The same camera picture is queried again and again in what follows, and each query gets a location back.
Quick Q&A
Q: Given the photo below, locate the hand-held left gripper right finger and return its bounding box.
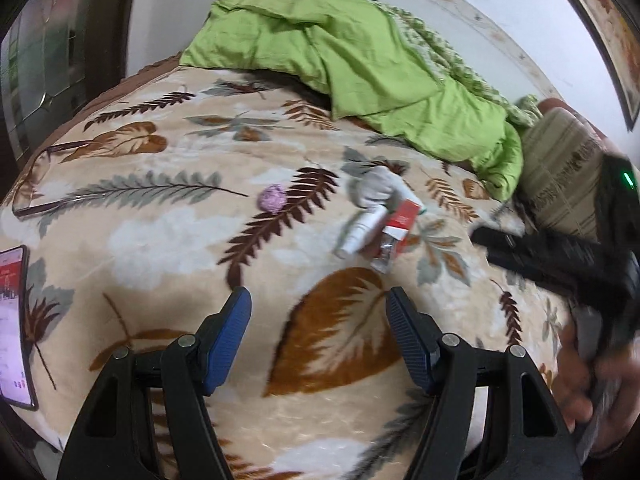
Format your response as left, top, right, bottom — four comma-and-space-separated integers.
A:
385, 286, 583, 480

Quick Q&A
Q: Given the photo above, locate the person's right hand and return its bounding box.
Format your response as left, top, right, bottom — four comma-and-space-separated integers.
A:
552, 320, 640, 461

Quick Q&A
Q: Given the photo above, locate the dark glass panel door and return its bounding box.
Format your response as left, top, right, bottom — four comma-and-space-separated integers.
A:
0, 0, 141, 201

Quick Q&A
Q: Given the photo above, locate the striped beige cushion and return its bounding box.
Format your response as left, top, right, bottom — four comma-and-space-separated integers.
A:
515, 107, 621, 241

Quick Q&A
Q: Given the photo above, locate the beige leaf print blanket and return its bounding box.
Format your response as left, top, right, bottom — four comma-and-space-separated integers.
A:
0, 57, 576, 480

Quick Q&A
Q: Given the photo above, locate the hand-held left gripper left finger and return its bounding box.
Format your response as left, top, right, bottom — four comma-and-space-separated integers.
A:
57, 286, 253, 480

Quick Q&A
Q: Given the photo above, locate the small red box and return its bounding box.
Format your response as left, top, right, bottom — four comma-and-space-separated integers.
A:
370, 199, 425, 275

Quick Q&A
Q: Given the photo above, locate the white tube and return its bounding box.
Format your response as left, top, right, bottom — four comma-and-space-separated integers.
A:
334, 205, 391, 260

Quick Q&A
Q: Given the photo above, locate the green blanket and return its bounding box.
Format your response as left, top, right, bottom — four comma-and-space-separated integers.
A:
179, 0, 523, 201

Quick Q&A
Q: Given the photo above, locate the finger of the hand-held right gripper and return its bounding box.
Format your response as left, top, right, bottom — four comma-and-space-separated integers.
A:
471, 225, 628, 266
486, 254, 632, 306

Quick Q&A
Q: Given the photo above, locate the green white knit cloth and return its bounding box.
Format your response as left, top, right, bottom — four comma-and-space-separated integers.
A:
375, 2, 541, 128

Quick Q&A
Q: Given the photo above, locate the dark framed wall picture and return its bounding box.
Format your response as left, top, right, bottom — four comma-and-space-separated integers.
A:
537, 0, 640, 133

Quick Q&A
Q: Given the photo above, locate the smartphone with lit screen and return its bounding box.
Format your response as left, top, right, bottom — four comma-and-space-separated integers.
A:
0, 245, 40, 412

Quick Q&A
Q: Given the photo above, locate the brown sofa armrest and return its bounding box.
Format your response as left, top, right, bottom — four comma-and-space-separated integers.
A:
536, 97, 608, 143

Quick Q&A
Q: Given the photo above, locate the purple paper ball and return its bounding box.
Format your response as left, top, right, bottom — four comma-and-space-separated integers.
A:
257, 185, 289, 215

